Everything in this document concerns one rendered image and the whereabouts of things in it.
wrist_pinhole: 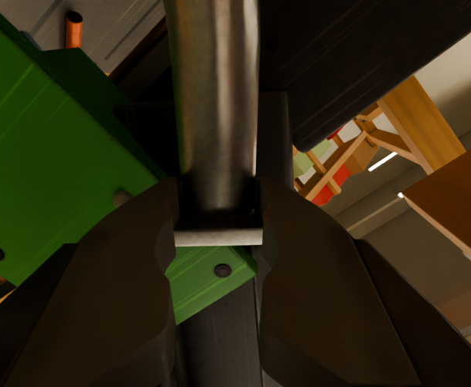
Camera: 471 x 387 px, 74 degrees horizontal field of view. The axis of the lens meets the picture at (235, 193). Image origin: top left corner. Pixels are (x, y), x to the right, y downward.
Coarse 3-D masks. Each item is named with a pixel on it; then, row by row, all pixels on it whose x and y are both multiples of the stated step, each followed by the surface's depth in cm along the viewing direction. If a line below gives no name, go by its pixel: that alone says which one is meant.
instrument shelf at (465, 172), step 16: (464, 160) 59; (432, 176) 63; (448, 176) 59; (464, 176) 55; (416, 192) 62; (432, 192) 58; (448, 192) 54; (464, 192) 51; (416, 208) 60; (432, 208) 54; (448, 208) 50; (464, 208) 48; (432, 224) 56; (448, 224) 47; (464, 224) 45; (464, 240) 42
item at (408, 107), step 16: (416, 80) 78; (384, 96) 80; (400, 96) 80; (416, 96) 79; (384, 112) 88; (400, 112) 81; (416, 112) 80; (432, 112) 80; (400, 128) 84; (416, 128) 81; (432, 128) 81; (448, 128) 80; (416, 144) 82; (432, 144) 82; (448, 144) 81; (432, 160) 83; (448, 160) 82
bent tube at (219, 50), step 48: (192, 0) 9; (240, 0) 9; (192, 48) 9; (240, 48) 9; (192, 96) 10; (240, 96) 10; (192, 144) 11; (240, 144) 11; (192, 192) 12; (240, 192) 12; (192, 240) 12; (240, 240) 12
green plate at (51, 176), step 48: (0, 48) 12; (0, 96) 13; (48, 96) 13; (96, 96) 18; (0, 144) 14; (48, 144) 14; (96, 144) 14; (0, 192) 15; (48, 192) 15; (96, 192) 15; (0, 240) 17; (48, 240) 17; (192, 288) 18
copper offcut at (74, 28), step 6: (72, 12) 46; (66, 18) 46; (72, 18) 46; (78, 18) 46; (66, 24) 46; (72, 24) 46; (78, 24) 46; (66, 30) 48; (72, 30) 47; (78, 30) 47; (66, 36) 49; (72, 36) 48; (78, 36) 48; (66, 42) 50; (72, 42) 49; (78, 42) 50
